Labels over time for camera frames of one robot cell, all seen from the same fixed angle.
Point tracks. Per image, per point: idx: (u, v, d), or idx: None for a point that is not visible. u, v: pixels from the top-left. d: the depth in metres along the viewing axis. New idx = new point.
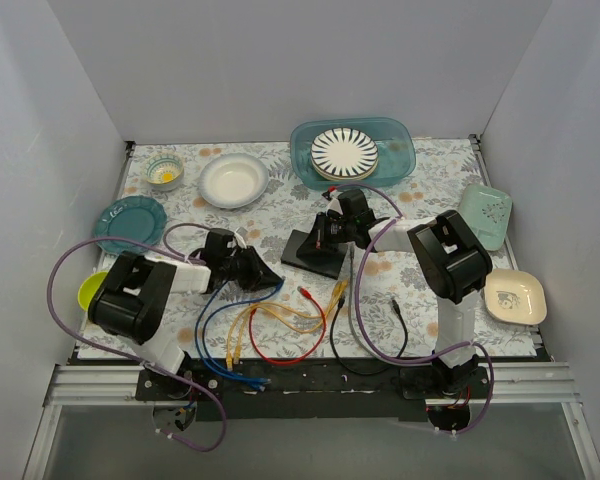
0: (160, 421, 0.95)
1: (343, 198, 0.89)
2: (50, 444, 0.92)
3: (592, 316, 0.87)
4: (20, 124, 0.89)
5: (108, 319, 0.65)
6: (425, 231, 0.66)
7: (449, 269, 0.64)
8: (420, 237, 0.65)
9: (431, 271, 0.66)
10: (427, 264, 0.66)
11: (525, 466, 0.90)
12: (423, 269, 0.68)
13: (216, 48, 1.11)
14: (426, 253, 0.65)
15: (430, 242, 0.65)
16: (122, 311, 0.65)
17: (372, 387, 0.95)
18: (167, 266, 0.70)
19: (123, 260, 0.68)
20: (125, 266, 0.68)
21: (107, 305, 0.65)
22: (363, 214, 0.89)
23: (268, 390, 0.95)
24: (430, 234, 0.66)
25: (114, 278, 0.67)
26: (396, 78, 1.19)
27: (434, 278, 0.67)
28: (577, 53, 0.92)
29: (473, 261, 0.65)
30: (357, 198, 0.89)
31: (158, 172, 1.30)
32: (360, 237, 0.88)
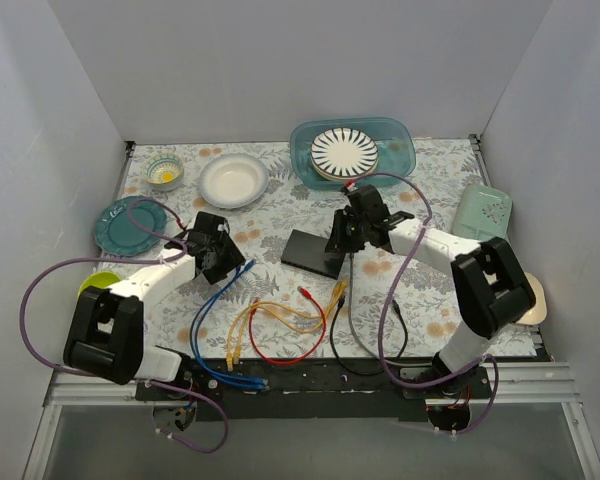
0: (160, 421, 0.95)
1: (353, 195, 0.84)
2: (50, 444, 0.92)
3: (593, 316, 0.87)
4: (21, 125, 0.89)
5: (85, 369, 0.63)
6: (470, 263, 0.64)
7: (493, 308, 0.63)
8: (466, 271, 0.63)
9: (471, 306, 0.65)
10: (467, 299, 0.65)
11: (525, 466, 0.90)
12: (459, 301, 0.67)
13: (216, 48, 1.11)
14: (472, 289, 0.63)
15: (476, 277, 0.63)
16: (97, 356, 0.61)
17: (372, 387, 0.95)
18: (132, 301, 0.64)
19: (86, 299, 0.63)
20: (89, 306, 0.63)
21: (83, 350, 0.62)
22: (377, 210, 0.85)
23: (268, 389, 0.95)
24: (476, 269, 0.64)
25: (78, 325, 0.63)
26: (397, 78, 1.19)
27: (473, 315, 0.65)
28: (577, 54, 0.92)
29: (515, 299, 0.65)
30: (369, 192, 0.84)
31: (158, 172, 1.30)
32: (375, 235, 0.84)
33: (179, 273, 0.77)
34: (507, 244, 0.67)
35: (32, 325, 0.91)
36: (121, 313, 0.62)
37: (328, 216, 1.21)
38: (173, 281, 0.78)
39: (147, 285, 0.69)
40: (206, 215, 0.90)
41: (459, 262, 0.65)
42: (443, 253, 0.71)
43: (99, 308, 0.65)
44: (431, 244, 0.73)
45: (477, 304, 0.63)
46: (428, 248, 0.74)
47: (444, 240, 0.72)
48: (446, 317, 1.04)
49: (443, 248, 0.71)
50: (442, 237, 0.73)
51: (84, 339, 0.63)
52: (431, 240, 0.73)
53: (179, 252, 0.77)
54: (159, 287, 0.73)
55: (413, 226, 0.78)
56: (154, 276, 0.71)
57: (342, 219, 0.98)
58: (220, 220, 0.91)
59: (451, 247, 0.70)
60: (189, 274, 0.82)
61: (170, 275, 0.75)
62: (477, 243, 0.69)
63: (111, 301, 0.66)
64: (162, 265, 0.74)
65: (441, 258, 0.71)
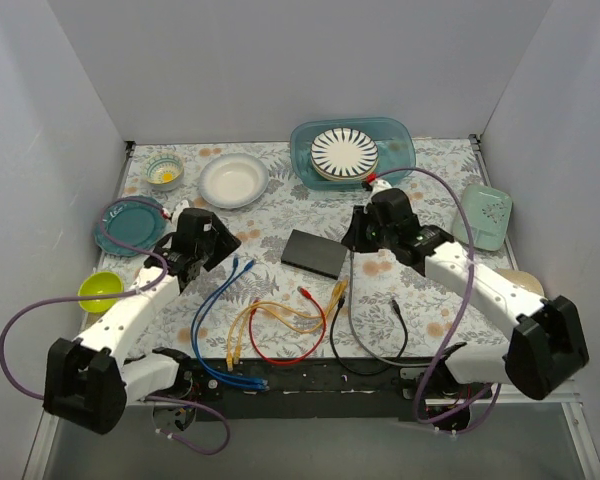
0: (160, 421, 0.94)
1: (382, 204, 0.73)
2: (50, 444, 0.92)
3: (593, 316, 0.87)
4: (21, 125, 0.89)
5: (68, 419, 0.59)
6: (534, 331, 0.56)
7: (550, 378, 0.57)
8: (531, 342, 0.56)
9: (525, 371, 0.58)
10: (522, 363, 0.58)
11: (525, 467, 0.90)
12: (511, 359, 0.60)
13: (216, 49, 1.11)
14: (532, 357, 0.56)
15: (539, 347, 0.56)
16: (77, 414, 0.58)
17: (372, 387, 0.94)
18: (102, 358, 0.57)
19: (54, 355, 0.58)
20: (60, 363, 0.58)
21: (61, 409, 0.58)
22: (406, 221, 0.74)
23: (267, 390, 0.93)
24: (540, 338, 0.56)
25: (50, 381, 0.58)
26: (397, 78, 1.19)
27: (524, 378, 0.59)
28: (577, 54, 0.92)
29: (570, 363, 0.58)
30: (399, 201, 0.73)
31: (158, 172, 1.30)
32: (407, 253, 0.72)
33: (159, 297, 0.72)
34: (572, 305, 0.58)
35: (32, 326, 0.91)
36: (90, 373, 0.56)
37: (328, 216, 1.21)
38: (154, 309, 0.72)
39: (122, 328, 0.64)
40: (190, 215, 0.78)
41: (522, 326, 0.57)
42: (499, 307, 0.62)
43: (72, 361, 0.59)
44: (482, 291, 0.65)
45: (535, 372, 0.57)
46: (481, 295, 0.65)
47: (498, 288, 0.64)
48: (446, 316, 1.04)
49: (499, 299, 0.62)
50: (498, 285, 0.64)
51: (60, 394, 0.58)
52: (484, 287, 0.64)
53: (158, 276, 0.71)
54: (139, 322, 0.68)
55: (456, 257, 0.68)
56: (130, 314, 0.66)
57: (363, 219, 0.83)
58: (206, 219, 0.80)
59: (509, 302, 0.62)
60: (172, 293, 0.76)
61: (150, 304, 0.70)
62: (539, 299, 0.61)
63: (85, 352, 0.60)
64: (138, 296, 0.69)
65: (496, 310, 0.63)
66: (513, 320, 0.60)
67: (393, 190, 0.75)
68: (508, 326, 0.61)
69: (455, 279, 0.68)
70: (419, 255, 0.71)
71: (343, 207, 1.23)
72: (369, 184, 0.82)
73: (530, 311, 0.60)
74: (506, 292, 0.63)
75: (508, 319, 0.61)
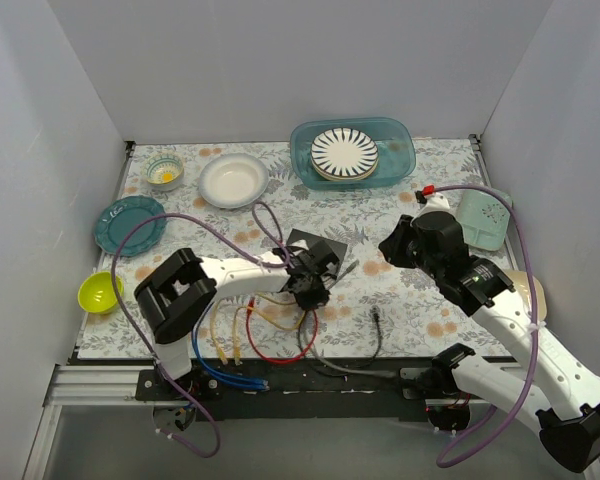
0: (160, 421, 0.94)
1: (432, 233, 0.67)
2: (50, 444, 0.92)
3: (592, 316, 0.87)
4: (21, 125, 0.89)
5: (144, 312, 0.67)
6: (598, 430, 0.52)
7: (591, 461, 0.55)
8: (592, 442, 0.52)
9: (567, 450, 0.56)
10: (570, 447, 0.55)
11: (524, 467, 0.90)
12: (554, 431, 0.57)
13: (216, 48, 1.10)
14: (585, 450, 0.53)
15: (597, 443, 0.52)
16: (155, 308, 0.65)
17: (372, 387, 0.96)
18: (206, 282, 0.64)
19: (178, 256, 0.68)
20: (176, 264, 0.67)
21: (149, 297, 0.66)
22: (456, 254, 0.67)
23: (268, 390, 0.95)
24: None
25: (162, 272, 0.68)
26: (396, 78, 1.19)
27: (563, 451, 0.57)
28: (578, 54, 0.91)
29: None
30: (451, 230, 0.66)
31: (158, 172, 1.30)
32: (456, 291, 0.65)
33: (267, 281, 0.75)
34: None
35: (31, 325, 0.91)
36: (193, 286, 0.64)
37: (328, 216, 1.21)
38: (259, 285, 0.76)
39: (230, 277, 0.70)
40: (327, 248, 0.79)
41: (585, 420, 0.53)
42: (561, 388, 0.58)
43: (185, 270, 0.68)
44: (545, 366, 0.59)
45: (580, 457, 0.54)
46: (540, 369, 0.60)
47: (562, 365, 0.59)
48: (446, 316, 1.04)
49: (562, 379, 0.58)
50: (561, 361, 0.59)
51: (158, 287, 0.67)
52: (547, 361, 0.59)
53: (279, 263, 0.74)
54: (241, 284, 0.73)
55: (516, 315, 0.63)
56: (243, 271, 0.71)
57: (407, 233, 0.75)
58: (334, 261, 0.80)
59: (573, 385, 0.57)
60: (275, 286, 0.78)
61: (258, 278, 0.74)
62: None
63: (197, 270, 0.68)
64: (254, 266, 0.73)
65: (555, 389, 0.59)
66: (576, 410, 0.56)
67: (447, 218, 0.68)
68: (566, 411, 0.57)
69: (511, 338, 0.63)
70: (471, 296, 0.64)
71: (343, 207, 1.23)
72: (423, 196, 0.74)
73: (595, 401, 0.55)
74: (570, 372, 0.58)
75: (569, 406, 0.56)
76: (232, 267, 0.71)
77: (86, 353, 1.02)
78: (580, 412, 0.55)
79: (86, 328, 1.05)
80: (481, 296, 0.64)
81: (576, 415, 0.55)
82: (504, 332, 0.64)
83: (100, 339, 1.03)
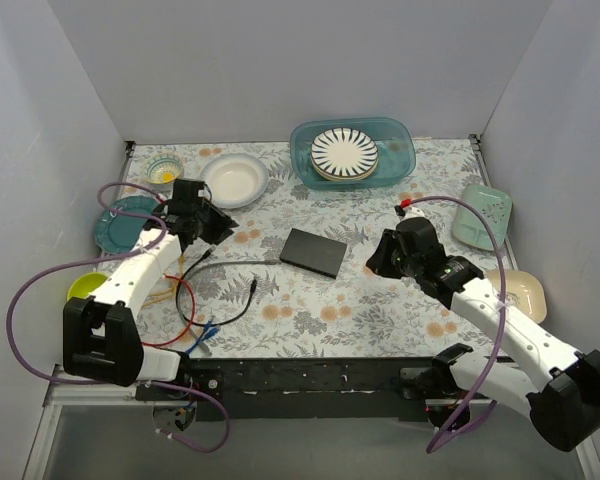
0: (160, 421, 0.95)
1: (410, 235, 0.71)
2: (50, 443, 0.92)
3: (591, 317, 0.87)
4: (21, 124, 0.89)
5: (90, 376, 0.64)
6: (568, 387, 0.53)
7: (578, 433, 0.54)
8: (565, 400, 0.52)
9: (549, 421, 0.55)
10: (553, 418, 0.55)
11: (525, 467, 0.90)
12: (536, 407, 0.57)
13: (216, 48, 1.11)
14: (563, 415, 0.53)
15: (571, 404, 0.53)
16: (99, 363, 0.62)
17: (372, 387, 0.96)
18: (120, 309, 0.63)
19: (71, 317, 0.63)
20: (78, 322, 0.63)
21: (84, 361, 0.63)
22: (432, 252, 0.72)
23: (268, 389, 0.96)
24: (575, 397, 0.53)
25: (72, 336, 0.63)
26: (397, 79, 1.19)
27: (550, 429, 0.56)
28: (577, 54, 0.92)
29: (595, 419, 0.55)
30: (426, 231, 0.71)
31: (158, 172, 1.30)
32: (434, 285, 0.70)
33: (163, 258, 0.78)
34: None
35: (31, 324, 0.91)
36: (109, 323, 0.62)
37: (329, 216, 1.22)
38: (159, 267, 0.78)
39: (132, 284, 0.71)
40: (182, 183, 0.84)
41: (554, 381, 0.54)
42: (532, 357, 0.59)
43: (88, 318, 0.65)
44: (513, 336, 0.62)
45: (564, 427, 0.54)
46: (511, 339, 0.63)
47: (530, 336, 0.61)
48: (446, 316, 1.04)
49: (531, 348, 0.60)
50: (529, 332, 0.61)
51: (83, 347, 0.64)
52: (515, 334, 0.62)
53: (158, 236, 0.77)
54: (146, 278, 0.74)
55: (487, 297, 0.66)
56: (137, 270, 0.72)
57: (391, 241, 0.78)
58: (201, 187, 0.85)
59: (542, 353, 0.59)
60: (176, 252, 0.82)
61: (155, 263, 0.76)
62: (576, 354, 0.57)
63: (99, 307, 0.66)
64: (143, 255, 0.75)
65: (529, 360, 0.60)
66: (546, 373, 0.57)
67: (418, 219, 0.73)
68: (541, 379, 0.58)
69: (483, 319, 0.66)
70: (446, 288, 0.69)
71: (343, 207, 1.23)
72: (402, 208, 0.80)
73: (564, 365, 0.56)
74: (539, 341, 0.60)
75: (541, 372, 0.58)
76: (127, 276, 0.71)
77: None
78: (549, 375, 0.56)
79: None
80: (453, 285, 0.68)
81: (547, 379, 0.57)
82: (476, 313, 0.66)
83: None
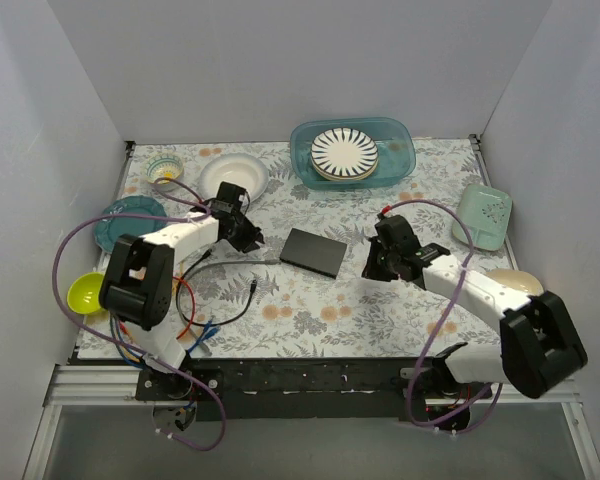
0: (160, 421, 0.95)
1: (383, 226, 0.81)
2: (50, 443, 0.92)
3: (590, 317, 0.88)
4: (21, 125, 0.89)
5: (118, 310, 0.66)
6: (520, 322, 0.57)
7: (543, 372, 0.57)
8: (518, 334, 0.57)
9: (515, 364, 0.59)
10: (516, 359, 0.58)
11: (525, 467, 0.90)
12: (504, 357, 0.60)
13: (216, 48, 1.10)
14: (523, 352, 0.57)
15: (527, 339, 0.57)
16: (132, 296, 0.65)
17: (372, 387, 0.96)
18: (165, 249, 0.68)
19: (121, 247, 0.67)
20: (124, 253, 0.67)
21: (118, 293, 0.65)
22: (407, 242, 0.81)
23: (268, 390, 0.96)
24: (529, 331, 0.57)
25: (115, 266, 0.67)
26: (397, 79, 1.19)
27: (520, 376, 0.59)
28: (577, 55, 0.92)
29: (562, 359, 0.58)
30: (400, 223, 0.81)
31: (158, 172, 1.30)
32: (408, 267, 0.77)
33: (205, 232, 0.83)
34: (558, 300, 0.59)
35: (32, 324, 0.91)
36: (153, 260, 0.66)
37: (329, 216, 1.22)
38: (199, 238, 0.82)
39: (176, 238, 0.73)
40: (229, 186, 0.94)
41: (508, 318, 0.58)
42: (488, 304, 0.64)
43: (132, 256, 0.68)
44: (472, 292, 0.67)
45: (528, 366, 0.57)
46: (470, 295, 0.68)
47: (488, 288, 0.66)
48: (446, 316, 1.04)
49: (488, 297, 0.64)
50: (487, 286, 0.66)
51: (120, 280, 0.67)
52: (473, 288, 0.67)
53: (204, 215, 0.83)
54: (186, 243, 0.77)
55: (451, 266, 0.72)
56: (184, 230, 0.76)
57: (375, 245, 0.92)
58: (242, 192, 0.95)
59: (498, 299, 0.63)
60: (211, 237, 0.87)
61: (196, 232, 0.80)
62: (528, 298, 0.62)
63: (144, 248, 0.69)
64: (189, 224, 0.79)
65: (487, 309, 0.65)
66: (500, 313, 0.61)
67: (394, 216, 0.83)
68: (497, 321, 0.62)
69: (448, 285, 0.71)
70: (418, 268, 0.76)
71: (343, 207, 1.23)
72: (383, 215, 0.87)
73: (516, 305, 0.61)
74: (495, 291, 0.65)
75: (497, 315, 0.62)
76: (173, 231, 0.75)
77: (86, 353, 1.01)
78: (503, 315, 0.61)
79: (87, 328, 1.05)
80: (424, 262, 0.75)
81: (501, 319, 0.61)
82: (442, 282, 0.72)
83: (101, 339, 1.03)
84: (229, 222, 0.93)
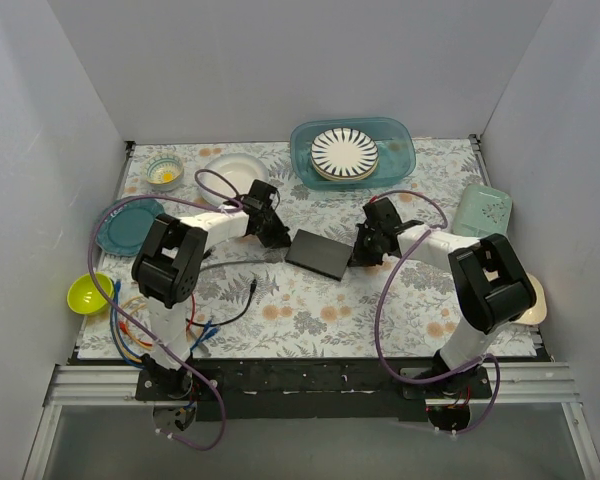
0: (160, 421, 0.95)
1: (369, 205, 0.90)
2: (50, 444, 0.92)
3: (590, 317, 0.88)
4: (21, 125, 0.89)
5: (147, 283, 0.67)
6: (467, 255, 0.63)
7: (487, 301, 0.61)
8: (462, 264, 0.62)
9: (466, 298, 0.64)
10: (465, 291, 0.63)
11: (525, 467, 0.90)
12: (458, 294, 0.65)
13: (217, 49, 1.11)
14: (467, 281, 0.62)
15: (471, 269, 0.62)
16: (161, 272, 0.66)
17: (372, 387, 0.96)
18: (201, 231, 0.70)
19: (159, 223, 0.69)
20: (161, 229, 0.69)
21: (150, 267, 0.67)
22: (389, 219, 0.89)
23: (268, 389, 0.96)
24: (474, 264, 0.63)
25: (150, 242, 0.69)
26: (397, 79, 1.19)
27: (473, 310, 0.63)
28: (578, 54, 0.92)
29: (510, 293, 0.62)
30: (383, 201, 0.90)
31: (158, 172, 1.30)
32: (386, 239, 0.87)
33: (235, 225, 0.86)
34: (501, 239, 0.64)
35: (32, 324, 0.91)
36: (188, 240, 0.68)
37: (329, 216, 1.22)
38: (229, 229, 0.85)
39: (209, 224, 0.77)
40: (261, 184, 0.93)
41: (457, 253, 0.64)
42: (443, 249, 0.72)
43: (167, 235, 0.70)
44: (432, 242, 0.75)
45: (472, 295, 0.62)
46: (430, 246, 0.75)
47: (446, 238, 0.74)
48: (446, 317, 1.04)
49: (443, 243, 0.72)
50: (445, 236, 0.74)
51: (153, 256, 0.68)
52: (432, 239, 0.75)
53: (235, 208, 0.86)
54: (216, 230, 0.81)
55: (419, 229, 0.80)
56: (216, 218, 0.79)
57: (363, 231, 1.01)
58: (274, 191, 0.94)
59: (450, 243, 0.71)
60: (241, 228, 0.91)
61: (227, 223, 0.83)
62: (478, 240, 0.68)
63: (179, 230, 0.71)
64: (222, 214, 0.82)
65: (442, 255, 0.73)
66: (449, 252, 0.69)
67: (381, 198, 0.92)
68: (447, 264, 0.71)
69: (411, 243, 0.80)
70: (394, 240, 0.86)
71: (343, 207, 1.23)
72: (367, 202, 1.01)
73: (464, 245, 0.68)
74: (452, 239, 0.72)
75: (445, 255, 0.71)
76: (208, 218, 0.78)
77: (87, 353, 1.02)
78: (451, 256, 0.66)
79: (86, 328, 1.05)
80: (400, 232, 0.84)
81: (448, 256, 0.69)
82: (411, 244, 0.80)
83: (100, 339, 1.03)
84: (258, 219, 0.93)
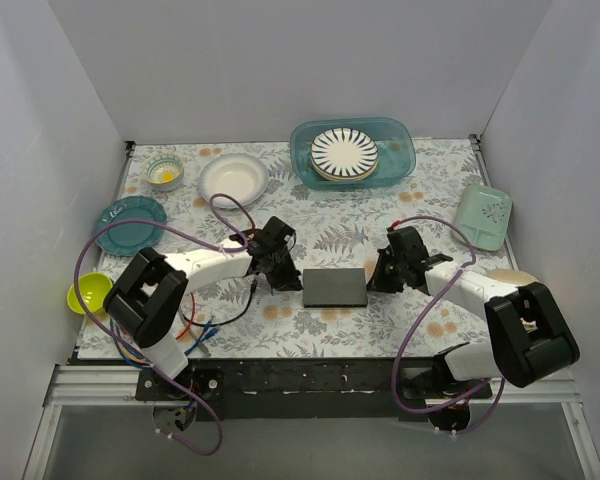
0: (160, 421, 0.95)
1: (394, 234, 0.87)
2: (50, 443, 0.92)
3: (590, 318, 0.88)
4: (20, 125, 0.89)
5: (119, 321, 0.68)
6: (505, 307, 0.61)
7: (527, 359, 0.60)
8: (501, 318, 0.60)
9: (501, 351, 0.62)
10: (502, 345, 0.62)
11: (524, 467, 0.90)
12: (492, 343, 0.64)
13: (216, 49, 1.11)
14: (507, 336, 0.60)
15: (510, 323, 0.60)
16: (132, 314, 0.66)
17: (372, 387, 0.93)
18: (179, 275, 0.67)
19: (141, 260, 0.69)
20: (141, 267, 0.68)
21: (122, 305, 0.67)
22: (415, 251, 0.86)
23: (268, 389, 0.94)
24: (513, 317, 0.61)
25: (127, 277, 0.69)
26: (396, 79, 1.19)
27: (508, 363, 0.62)
28: (577, 55, 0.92)
29: (550, 348, 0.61)
30: (408, 232, 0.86)
31: (158, 172, 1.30)
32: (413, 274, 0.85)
33: (233, 266, 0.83)
34: (546, 291, 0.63)
35: (32, 324, 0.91)
36: (164, 284, 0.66)
37: (329, 216, 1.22)
38: (225, 270, 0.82)
39: (197, 266, 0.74)
40: (278, 223, 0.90)
41: (494, 303, 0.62)
42: (477, 293, 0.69)
43: (149, 270, 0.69)
44: (465, 284, 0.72)
45: (512, 351, 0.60)
46: (462, 286, 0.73)
47: (478, 282, 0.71)
48: (446, 316, 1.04)
49: (477, 288, 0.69)
50: (478, 279, 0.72)
51: (128, 292, 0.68)
52: (466, 281, 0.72)
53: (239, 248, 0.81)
54: (208, 272, 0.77)
55: (450, 268, 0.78)
56: (207, 260, 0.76)
57: (385, 258, 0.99)
58: (290, 232, 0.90)
59: (486, 289, 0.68)
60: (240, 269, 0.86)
61: (222, 264, 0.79)
62: (516, 287, 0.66)
63: (163, 266, 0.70)
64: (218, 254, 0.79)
65: (474, 298, 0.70)
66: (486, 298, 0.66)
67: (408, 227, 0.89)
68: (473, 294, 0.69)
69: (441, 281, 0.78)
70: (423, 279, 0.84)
71: (343, 207, 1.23)
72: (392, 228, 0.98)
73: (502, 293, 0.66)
74: (486, 284, 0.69)
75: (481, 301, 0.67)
76: (197, 258, 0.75)
77: (87, 353, 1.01)
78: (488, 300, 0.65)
79: (86, 328, 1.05)
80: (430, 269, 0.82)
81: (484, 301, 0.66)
82: (442, 283, 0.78)
83: (101, 339, 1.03)
84: (264, 259, 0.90)
